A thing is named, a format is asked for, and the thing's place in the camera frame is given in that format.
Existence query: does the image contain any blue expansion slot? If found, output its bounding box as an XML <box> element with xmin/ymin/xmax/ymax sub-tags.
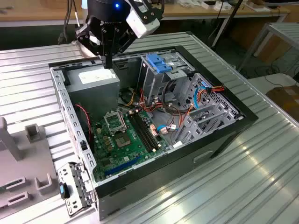
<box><xmin>104</xmin><ymin>155</ymin><xmax>142</xmax><ymax>177</ymax></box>

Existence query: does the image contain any white flat panel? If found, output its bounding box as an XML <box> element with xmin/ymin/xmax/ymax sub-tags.
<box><xmin>247</xmin><ymin>74</ymin><xmax>299</xmax><ymax>94</ymax></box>

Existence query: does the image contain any red yellow power wire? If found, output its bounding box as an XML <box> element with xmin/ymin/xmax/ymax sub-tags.
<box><xmin>186</xmin><ymin>85</ymin><xmax>225</xmax><ymax>117</ymax></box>

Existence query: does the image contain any grey metal disk bay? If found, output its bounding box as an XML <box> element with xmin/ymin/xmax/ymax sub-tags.
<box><xmin>172</xmin><ymin>102</ymin><xmax>244</xmax><ymax>150</ymax></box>

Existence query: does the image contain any wooden desk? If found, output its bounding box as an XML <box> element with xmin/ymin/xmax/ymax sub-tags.
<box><xmin>0</xmin><ymin>0</ymin><xmax>292</xmax><ymax>47</ymax></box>

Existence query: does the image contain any yellow wire bundle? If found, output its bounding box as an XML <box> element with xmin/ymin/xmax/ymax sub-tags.
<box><xmin>126</xmin><ymin>90</ymin><xmax>139</xmax><ymax>107</ymax></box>

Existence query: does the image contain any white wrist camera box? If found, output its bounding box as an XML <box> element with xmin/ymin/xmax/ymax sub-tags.
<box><xmin>126</xmin><ymin>9</ymin><xmax>161</xmax><ymax>39</ymax></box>

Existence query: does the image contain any orange red wire bundle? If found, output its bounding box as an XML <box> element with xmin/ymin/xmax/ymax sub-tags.
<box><xmin>139</xmin><ymin>87</ymin><xmax>164</xmax><ymax>115</ymax></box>

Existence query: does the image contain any brown cardboard box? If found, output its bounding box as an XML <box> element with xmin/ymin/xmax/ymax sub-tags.
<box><xmin>266</xmin><ymin>85</ymin><xmax>299</xmax><ymax>115</ymax></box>

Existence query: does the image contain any black open PC case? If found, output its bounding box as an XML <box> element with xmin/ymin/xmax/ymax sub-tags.
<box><xmin>48</xmin><ymin>45</ymin><xmax>259</xmax><ymax>222</ymax></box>

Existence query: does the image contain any metal socket cover frame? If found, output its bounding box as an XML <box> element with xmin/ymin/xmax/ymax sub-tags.
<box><xmin>103</xmin><ymin>111</ymin><xmax>128</xmax><ymax>135</ymax></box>

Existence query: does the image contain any black RAM slot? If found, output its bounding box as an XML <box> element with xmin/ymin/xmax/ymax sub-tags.
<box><xmin>137</xmin><ymin>112</ymin><xmax>161</xmax><ymax>150</ymax></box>
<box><xmin>131</xmin><ymin>113</ymin><xmax>155</xmax><ymax>153</ymax></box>
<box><xmin>134</xmin><ymin>112</ymin><xmax>157</xmax><ymax>151</ymax></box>
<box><xmin>129</xmin><ymin>113</ymin><xmax>152</xmax><ymax>154</ymax></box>

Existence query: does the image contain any green motherboard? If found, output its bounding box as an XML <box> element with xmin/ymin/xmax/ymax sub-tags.
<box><xmin>90</xmin><ymin>109</ymin><xmax>172</xmax><ymax>184</ymax></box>

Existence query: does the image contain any grey metal slot bracket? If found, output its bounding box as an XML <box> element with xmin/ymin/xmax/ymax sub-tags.
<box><xmin>57</xmin><ymin>162</ymin><xmax>98</xmax><ymax>217</ymax></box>

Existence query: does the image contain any black case fan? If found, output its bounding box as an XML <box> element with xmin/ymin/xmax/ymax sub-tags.
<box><xmin>74</xmin><ymin>102</ymin><xmax>95</xmax><ymax>154</ymax></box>

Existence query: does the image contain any grey parts rack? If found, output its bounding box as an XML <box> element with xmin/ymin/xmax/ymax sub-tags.
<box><xmin>0</xmin><ymin>116</ymin><xmax>60</xmax><ymax>208</ymax></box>

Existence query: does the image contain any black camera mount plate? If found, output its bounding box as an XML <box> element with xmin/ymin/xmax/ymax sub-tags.
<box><xmin>130</xmin><ymin>0</ymin><xmax>165</xmax><ymax>24</ymax></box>

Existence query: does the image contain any flat brown cardboard piece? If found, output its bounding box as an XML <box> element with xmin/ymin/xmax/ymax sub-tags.
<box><xmin>247</xmin><ymin>0</ymin><xmax>278</xmax><ymax>11</ymax></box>

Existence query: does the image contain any CPU socket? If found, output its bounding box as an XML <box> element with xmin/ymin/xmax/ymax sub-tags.
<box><xmin>114</xmin><ymin>132</ymin><xmax>131</xmax><ymax>149</ymax></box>

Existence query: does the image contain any red black twisted wire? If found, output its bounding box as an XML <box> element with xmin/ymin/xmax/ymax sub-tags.
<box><xmin>74</xmin><ymin>104</ymin><xmax>92</xmax><ymax>143</ymax></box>

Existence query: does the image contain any blue plastic drive latch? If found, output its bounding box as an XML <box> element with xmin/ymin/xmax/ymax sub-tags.
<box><xmin>145</xmin><ymin>53</ymin><xmax>172</xmax><ymax>73</ymax></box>

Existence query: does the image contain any long blue data wire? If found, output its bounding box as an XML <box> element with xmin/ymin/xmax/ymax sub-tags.
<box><xmin>192</xmin><ymin>81</ymin><xmax>210</xmax><ymax>110</ymax></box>

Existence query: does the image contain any grey metal drive cage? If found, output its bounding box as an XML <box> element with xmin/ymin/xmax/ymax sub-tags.
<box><xmin>137</xmin><ymin>51</ymin><xmax>196</xmax><ymax>105</ymax></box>

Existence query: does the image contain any brown cardboard sheet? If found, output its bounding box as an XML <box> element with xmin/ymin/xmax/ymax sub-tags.
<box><xmin>253</xmin><ymin>35</ymin><xmax>292</xmax><ymax>63</ymax></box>

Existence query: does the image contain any grey power supply unit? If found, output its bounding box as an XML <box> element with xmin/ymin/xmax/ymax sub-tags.
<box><xmin>66</xmin><ymin>64</ymin><xmax>121</xmax><ymax>119</ymax></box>

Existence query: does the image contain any black cable loop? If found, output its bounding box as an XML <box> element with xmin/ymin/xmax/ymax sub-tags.
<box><xmin>163</xmin><ymin>80</ymin><xmax>187</xmax><ymax>110</ymax></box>

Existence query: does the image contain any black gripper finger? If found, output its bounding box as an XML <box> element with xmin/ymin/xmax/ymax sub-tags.
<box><xmin>75</xmin><ymin>20</ymin><xmax>110</xmax><ymax>69</ymax></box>
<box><xmin>109</xmin><ymin>23</ymin><xmax>137</xmax><ymax>69</ymax></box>

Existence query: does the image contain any blue black bracket clip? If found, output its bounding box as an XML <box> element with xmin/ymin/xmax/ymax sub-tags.
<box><xmin>58</xmin><ymin>182</ymin><xmax>71</xmax><ymax>199</ymax></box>

